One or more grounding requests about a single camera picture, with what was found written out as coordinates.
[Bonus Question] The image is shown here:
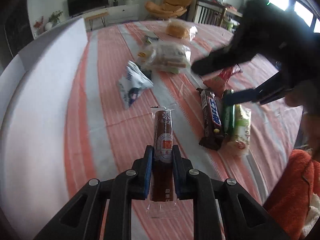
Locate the brown haw roll snack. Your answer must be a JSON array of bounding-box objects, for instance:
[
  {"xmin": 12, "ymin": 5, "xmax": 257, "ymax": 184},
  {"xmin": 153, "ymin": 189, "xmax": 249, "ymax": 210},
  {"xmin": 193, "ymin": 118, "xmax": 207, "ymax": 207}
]
[{"xmin": 147, "ymin": 106, "xmax": 180, "ymax": 219}]

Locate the red snack packet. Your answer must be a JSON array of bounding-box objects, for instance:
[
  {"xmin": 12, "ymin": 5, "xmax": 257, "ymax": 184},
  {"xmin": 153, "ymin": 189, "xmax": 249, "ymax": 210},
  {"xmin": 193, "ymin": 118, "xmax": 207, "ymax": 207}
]
[{"xmin": 203, "ymin": 65, "xmax": 242, "ymax": 98}]

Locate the brown snickers bar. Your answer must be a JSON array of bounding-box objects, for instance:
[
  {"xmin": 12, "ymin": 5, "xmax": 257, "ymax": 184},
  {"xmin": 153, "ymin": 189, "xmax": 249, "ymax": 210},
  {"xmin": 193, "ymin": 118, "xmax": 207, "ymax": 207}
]
[{"xmin": 197, "ymin": 88, "xmax": 224, "ymax": 151}]

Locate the dark wooden chair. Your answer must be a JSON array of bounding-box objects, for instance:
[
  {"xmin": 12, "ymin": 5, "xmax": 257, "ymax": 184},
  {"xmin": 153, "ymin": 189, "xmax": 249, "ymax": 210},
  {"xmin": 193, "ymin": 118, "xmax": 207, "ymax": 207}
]
[{"xmin": 194, "ymin": 0, "xmax": 227, "ymax": 27}]

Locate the bread in clear bag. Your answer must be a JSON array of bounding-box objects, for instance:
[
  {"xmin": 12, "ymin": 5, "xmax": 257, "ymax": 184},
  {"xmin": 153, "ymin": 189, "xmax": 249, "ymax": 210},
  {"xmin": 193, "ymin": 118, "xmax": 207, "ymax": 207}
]
[{"xmin": 165, "ymin": 20, "xmax": 198, "ymax": 41}]

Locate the clear bag of biscuits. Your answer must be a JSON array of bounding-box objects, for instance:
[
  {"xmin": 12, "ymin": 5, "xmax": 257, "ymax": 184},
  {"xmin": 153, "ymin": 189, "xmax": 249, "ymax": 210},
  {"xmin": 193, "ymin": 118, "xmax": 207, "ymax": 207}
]
[{"xmin": 136, "ymin": 41, "xmax": 191, "ymax": 74}]

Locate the green snack stick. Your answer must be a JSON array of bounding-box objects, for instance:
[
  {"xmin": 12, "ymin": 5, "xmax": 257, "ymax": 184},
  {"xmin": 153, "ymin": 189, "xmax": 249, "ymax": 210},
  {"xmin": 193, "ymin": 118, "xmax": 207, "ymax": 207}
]
[{"xmin": 222, "ymin": 89, "xmax": 235, "ymax": 137}]

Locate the pale green wafer pack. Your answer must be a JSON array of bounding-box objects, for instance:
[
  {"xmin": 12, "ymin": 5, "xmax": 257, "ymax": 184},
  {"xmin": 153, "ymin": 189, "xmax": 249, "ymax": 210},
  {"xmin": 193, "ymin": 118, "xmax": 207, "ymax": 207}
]
[{"xmin": 227, "ymin": 104, "xmax": 252, "ymax": 156}]

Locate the orange lounge chair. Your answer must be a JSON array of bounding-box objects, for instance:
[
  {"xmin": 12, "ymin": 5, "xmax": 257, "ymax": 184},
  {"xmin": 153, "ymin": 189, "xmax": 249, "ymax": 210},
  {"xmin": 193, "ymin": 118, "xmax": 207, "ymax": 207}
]
[{"xmin": 145, "ymin": 0, "xmax": 193, "ymax": 20}]

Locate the small green white packet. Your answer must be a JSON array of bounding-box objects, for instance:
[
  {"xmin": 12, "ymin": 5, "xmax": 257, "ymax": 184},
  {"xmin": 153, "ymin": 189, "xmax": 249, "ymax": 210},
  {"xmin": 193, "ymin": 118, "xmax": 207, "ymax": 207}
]
[{"xmin": 143, "ymin": 35, "xmax": 159, "ymax": 46}]

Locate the striped red grey tablecloth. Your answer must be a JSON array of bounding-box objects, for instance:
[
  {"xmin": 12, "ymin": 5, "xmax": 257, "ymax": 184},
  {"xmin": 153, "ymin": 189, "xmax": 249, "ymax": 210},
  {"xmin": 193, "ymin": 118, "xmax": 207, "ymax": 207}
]
[{"xmin": 64, "ymin": 21, "xmax": 302, "ymax": 203}]

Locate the blue white snack bag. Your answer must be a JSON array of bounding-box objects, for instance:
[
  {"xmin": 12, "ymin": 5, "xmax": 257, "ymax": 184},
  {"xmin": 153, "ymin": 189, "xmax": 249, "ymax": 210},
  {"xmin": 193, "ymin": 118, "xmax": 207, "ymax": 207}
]
[{"xmin": 117, "ymin": 61, "xmax": 153, "ymax": 109}]

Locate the white tv cabinet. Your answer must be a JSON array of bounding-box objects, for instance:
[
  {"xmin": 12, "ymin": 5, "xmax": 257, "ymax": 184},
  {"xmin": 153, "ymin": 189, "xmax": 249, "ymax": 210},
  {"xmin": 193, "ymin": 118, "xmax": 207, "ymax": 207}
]
[{"xmin": 81, "ymin": 4, "xmax": 139, "ymax": 31}]

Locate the wooden bench stool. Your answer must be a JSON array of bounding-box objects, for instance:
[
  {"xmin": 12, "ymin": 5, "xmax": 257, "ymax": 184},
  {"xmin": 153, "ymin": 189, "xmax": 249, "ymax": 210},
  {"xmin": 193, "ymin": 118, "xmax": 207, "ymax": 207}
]
[{"xmin": 85, "ymin": 11, "xmax": 109, "ymax": 31}]

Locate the black television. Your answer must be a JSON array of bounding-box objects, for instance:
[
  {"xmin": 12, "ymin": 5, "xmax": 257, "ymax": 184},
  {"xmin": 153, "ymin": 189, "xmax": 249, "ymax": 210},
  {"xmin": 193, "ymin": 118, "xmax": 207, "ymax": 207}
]
[{"xmin": 67, "ymin": 0, "xmax": 109, "ymax": 17}]

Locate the white storage box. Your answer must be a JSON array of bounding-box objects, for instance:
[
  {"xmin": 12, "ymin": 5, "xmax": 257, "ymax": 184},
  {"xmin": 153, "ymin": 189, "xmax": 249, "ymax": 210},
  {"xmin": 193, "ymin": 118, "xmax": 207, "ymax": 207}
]
[{"xmin": 1, "ymin": 18, "xmax": 88, "ymax": 239}]

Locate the red flower plant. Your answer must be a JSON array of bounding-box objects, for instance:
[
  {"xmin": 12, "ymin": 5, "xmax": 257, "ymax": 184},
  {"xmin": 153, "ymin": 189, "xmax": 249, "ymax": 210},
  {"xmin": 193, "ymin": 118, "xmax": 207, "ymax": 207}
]
[{"xmin": 33, "ymin": 16, "xmax": 44, "ymax": 37}]

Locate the dark tall cabinet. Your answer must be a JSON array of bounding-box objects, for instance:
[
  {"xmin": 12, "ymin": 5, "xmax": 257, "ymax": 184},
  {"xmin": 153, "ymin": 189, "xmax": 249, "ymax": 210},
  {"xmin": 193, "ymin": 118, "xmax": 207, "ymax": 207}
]
[{"xmin": 4, "ymin": 0, "xmax": 34, "ymax": 57}]

